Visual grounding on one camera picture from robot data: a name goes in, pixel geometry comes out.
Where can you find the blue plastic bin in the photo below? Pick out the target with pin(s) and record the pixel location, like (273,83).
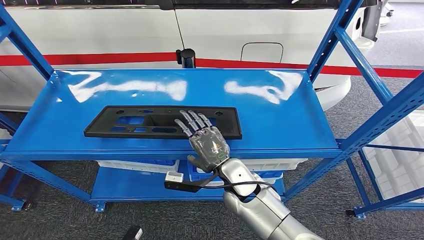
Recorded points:
(193,175)

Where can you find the black plastic plate bracket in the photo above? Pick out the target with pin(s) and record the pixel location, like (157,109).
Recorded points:
(106,127)

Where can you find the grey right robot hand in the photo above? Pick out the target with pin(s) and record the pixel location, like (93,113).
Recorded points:
(210,145)

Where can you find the red barrier belt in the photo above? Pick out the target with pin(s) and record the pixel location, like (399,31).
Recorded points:
(99,58)

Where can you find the pale wrist camera on bracket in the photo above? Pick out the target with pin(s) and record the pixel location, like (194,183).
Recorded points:
(174,177)

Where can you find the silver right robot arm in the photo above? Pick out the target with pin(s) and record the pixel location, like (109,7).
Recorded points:
(265,212)

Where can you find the black stanchion post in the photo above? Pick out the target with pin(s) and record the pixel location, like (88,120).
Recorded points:
(187,59)

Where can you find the black box with white edge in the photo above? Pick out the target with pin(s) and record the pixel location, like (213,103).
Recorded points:
(132,233)

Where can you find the large white plastic bin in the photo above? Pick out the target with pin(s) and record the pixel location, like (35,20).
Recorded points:
(397,172)

